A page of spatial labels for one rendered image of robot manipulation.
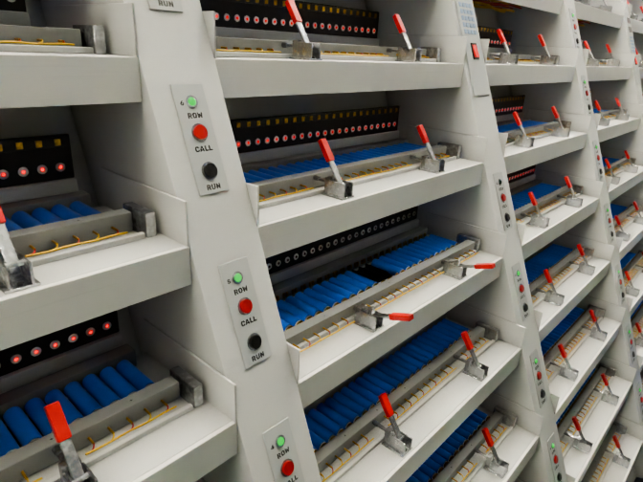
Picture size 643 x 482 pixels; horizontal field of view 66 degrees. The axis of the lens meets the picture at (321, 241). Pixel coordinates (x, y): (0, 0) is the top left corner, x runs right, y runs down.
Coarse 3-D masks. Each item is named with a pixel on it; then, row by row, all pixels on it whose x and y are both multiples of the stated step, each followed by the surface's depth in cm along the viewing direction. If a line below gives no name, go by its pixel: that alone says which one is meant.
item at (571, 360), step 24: (576, 312) 159; (600, 312) 159; (624, 312) 156; (552, 336) 145; (576, 336) 148; (600, 336) 146; (552, 360) 133; (576, 360) 136; (552, 384) 125; (576, 384) 126
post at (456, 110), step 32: (384, 0) 109; (416, 0) 104; (448, 0) 99; (384, 32) 111; (416, 32) 105; (448, 32) 101; (416, 96) 109; (448, 96) 104; (480, 96) 104; (448, 128) 106; (480, 128) 102; (480, 192) 104; (480, 224) 106; (512, 224) 109; (512, 256) 107; (512, 288) 106; (512, 320) 106; (512, 384) 110; (544, 384) 113; (544, 416) 111; (544, 448) 110; (544, 480) 110
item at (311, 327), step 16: (432, 256) 96; (448, 256) 97; (464, 256) 100; (416, 272) 89; (384, 288) 83; (400, 288) 86; (352, 304) 77; (368, 304) 80; (384, 304) 80; (320, 320) 72; (336, 320) 74; (288, 336) 68; (304, 336) 70
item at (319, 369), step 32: (416, 224) 112; (448, 224) 111; (320, 256) 90; (480, 256) 104; (416, 288) 89; (448, 288) 89; (480, 288) 100; (384, 320) 77; (416, 320) 82; (320, 352) 69; (352, 352) 70; (384, 352) 77; (320, 384) 66
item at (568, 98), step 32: (544, 32) 152; (576, 64) 149; (544, 96) 157; (576, 96) 151; (576, 160) 155; (608, 288) 158; (608, 352) 162; (640, 384) 165; (640, 416) 162; (640, 448) 163
